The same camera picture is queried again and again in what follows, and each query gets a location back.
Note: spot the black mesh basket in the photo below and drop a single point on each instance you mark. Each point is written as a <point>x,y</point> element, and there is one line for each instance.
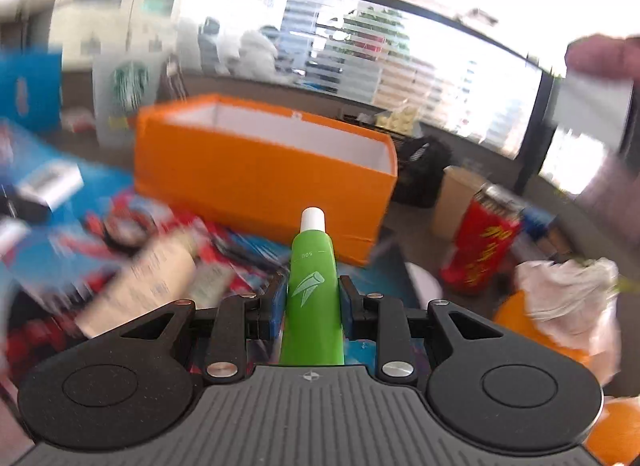
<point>417,170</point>

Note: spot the orange cardboard box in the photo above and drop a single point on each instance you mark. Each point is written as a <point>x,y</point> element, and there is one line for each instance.
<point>260,180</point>

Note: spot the green tube with white cap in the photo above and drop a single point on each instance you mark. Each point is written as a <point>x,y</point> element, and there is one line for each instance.
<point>312,296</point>

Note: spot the blue paper bag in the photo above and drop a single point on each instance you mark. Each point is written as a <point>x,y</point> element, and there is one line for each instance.
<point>30,90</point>

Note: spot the white round lid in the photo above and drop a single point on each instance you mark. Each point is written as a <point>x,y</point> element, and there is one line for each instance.
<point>425,286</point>

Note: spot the red drink can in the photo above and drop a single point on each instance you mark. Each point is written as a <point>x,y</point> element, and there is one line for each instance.
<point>480,241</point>

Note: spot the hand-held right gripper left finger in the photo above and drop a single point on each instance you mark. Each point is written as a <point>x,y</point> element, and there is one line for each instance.
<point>273,308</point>

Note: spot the white plastic bag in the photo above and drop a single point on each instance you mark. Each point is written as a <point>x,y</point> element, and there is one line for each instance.
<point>570,306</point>

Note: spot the white card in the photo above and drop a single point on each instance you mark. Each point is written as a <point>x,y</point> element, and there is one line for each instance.
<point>592,105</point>

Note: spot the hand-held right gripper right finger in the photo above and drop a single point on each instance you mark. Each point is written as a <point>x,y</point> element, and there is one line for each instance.
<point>350,307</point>

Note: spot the brown paper cup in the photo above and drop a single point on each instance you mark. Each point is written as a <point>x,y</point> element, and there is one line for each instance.
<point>452,201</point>

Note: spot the clear plastic cup green logo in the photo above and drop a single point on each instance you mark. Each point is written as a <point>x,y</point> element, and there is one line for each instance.
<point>122,95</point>

